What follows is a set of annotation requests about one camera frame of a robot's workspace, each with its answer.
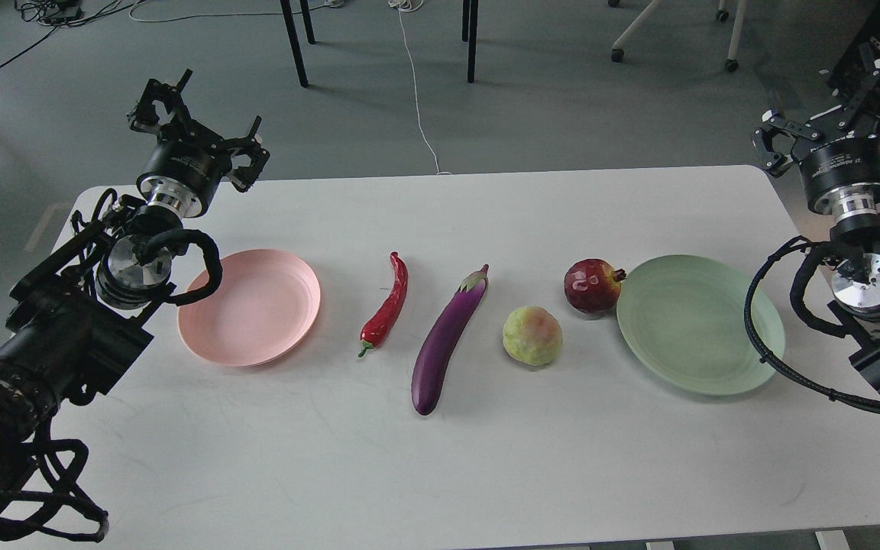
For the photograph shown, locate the red pomegranate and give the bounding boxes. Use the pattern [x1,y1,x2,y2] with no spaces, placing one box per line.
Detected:
[563,258,626,315]

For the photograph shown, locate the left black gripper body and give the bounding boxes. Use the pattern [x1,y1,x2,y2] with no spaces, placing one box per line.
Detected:
[137,128,233,219]

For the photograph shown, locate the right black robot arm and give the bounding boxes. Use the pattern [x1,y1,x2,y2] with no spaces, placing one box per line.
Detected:
[742,43,880,415]

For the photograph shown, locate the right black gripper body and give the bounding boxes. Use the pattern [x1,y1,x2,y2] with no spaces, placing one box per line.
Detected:
[797,137,880,215]

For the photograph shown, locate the white floor cable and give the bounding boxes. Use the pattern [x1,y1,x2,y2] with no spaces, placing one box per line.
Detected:
[388,0,453,176]

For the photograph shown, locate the green pink peach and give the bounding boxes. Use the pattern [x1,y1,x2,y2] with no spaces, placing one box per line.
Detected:
[502,306,565,369]

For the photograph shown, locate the green plate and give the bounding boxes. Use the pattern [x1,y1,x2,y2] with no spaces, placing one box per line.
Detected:
[616,254,775,397]

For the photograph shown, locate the white chair base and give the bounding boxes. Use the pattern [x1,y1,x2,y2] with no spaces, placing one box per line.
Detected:
[609,1,750,74]

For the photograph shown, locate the purple eggplant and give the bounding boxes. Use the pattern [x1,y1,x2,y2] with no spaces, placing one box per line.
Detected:
[411,264,490,416]

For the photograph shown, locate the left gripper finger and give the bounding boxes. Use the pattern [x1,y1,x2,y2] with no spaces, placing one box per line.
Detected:
[211,115,271,193]
[127,69,205,142]

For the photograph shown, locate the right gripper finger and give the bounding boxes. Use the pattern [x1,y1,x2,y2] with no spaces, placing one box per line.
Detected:
[751,90,830,178]
[822,43,880,142]

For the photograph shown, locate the black table leg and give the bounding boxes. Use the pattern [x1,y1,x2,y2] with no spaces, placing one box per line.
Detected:
[461,0,480,84]
[279,0,315,89]

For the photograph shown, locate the pink plate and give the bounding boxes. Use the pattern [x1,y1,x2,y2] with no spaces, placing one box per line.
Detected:
[177,248,322,367]

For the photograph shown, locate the red chili pepper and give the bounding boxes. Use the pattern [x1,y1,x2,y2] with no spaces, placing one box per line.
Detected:
[357,251,409,358]

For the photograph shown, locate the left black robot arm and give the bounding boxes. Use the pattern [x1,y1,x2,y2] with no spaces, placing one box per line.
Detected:
[0,72,271,542]

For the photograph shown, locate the black floor cables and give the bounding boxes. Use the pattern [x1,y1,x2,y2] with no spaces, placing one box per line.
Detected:
[0,0,143,92]

